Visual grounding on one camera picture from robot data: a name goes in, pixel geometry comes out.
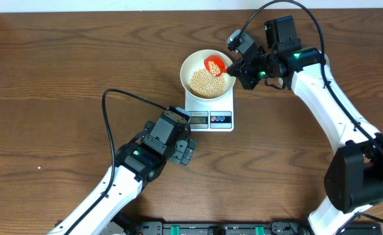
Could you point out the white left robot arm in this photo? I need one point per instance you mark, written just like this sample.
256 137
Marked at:
134 166

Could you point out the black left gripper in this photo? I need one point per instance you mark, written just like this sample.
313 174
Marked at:
183 151

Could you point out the soybeans in scoop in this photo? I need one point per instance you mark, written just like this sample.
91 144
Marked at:
214 69

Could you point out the red plastic scoop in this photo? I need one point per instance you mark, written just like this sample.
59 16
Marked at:
218 60

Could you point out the soybeans in bowl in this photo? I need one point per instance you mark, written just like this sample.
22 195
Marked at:
205 85

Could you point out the white digital kitchen scale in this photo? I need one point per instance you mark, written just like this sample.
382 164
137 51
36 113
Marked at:
211 115

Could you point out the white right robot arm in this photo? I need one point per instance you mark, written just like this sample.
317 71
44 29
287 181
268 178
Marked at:
354 180

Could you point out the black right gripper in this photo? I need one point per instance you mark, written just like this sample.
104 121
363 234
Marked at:
242 73

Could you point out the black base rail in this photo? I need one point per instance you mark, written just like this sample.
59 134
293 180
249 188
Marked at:
124 225

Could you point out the cream bowl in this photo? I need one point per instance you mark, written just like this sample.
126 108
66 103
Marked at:
196 61

